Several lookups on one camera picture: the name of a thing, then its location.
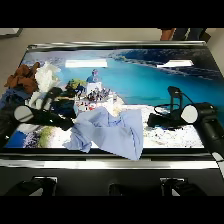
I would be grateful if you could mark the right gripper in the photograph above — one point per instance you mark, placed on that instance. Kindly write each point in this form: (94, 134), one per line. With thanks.
(163, 120)

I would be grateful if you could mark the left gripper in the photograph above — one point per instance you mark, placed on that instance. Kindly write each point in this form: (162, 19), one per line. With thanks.
(66, 123)

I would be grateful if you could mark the light blue shirt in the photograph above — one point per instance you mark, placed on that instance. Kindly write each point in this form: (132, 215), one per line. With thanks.
(113, 133)

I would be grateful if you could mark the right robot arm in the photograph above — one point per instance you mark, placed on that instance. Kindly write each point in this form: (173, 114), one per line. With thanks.
(210, 128)

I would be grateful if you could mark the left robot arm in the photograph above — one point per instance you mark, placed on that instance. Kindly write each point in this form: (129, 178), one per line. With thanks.
(36, 116)

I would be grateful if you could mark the blue garment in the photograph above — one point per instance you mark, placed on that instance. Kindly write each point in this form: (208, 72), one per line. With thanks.
(13, 96)

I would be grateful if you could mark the brown garment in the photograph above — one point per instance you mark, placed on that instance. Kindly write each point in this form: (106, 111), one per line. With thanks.
(21, 78)

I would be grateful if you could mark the person's legs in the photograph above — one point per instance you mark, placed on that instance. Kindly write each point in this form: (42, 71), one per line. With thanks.
(188, 33)

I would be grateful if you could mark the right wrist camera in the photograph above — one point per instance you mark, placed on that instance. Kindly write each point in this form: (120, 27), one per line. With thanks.
(174, 96)

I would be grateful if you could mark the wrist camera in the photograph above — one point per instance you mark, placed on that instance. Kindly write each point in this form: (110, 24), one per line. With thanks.
(174, 96)
(50, 96)

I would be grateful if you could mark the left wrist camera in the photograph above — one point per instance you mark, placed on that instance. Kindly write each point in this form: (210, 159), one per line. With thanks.
(50, 96)

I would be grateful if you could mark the silver frame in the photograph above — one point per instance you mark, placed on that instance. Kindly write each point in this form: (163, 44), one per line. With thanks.
(110, 164)

